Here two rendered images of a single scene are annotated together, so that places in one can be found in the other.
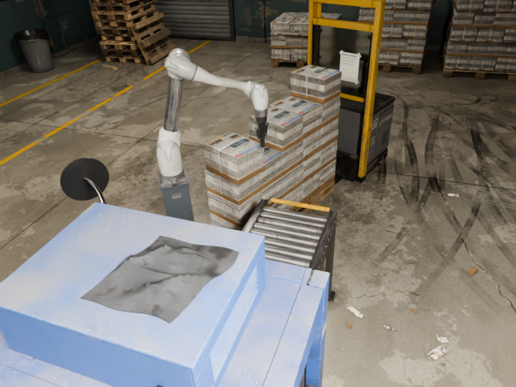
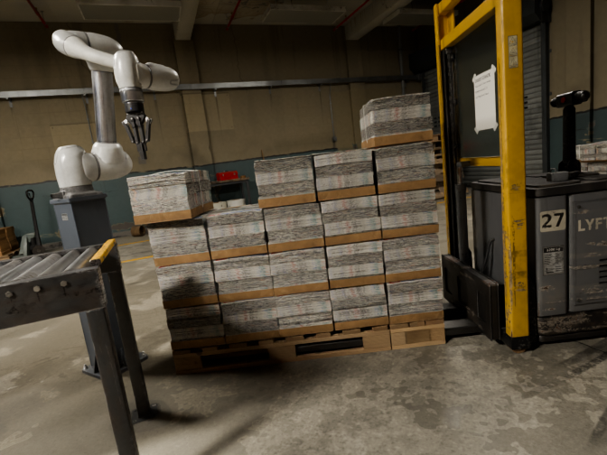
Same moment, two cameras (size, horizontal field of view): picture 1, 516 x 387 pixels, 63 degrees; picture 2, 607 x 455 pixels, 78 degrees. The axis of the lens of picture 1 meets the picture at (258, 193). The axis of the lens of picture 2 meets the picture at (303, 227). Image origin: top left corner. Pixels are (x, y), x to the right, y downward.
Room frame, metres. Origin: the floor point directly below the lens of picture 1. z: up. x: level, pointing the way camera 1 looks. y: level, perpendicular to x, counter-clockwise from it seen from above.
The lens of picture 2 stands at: (2.06, -1.74, 1.02)
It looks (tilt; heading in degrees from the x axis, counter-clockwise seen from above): 10 degrees down; 48
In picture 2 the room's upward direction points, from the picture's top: 7 degrees counter-clockwise
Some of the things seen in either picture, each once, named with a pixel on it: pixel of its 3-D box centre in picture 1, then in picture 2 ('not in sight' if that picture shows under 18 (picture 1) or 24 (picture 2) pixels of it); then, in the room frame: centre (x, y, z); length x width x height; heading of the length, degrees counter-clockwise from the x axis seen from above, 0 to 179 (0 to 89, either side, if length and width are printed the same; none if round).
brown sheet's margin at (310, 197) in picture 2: (276, 137); (288, 197); (3.37, -0.19, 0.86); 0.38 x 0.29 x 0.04; 47
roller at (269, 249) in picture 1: (277, 251); not in sight; (1.97, -0.10, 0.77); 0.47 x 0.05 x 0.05; 68
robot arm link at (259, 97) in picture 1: (259, 96); (130, 70); (2.70, -0.05, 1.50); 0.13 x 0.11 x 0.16; 10
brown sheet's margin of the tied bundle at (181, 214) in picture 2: (244, 171); (168, 214); (2.81, 0.10, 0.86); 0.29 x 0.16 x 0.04; 134
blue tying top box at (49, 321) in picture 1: (140, 290); not in sight; (0.85, 0.35, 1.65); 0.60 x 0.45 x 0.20; 68
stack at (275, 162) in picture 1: (268, 186); (275, 277); (3.27, -0.10, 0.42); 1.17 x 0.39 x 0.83; 137
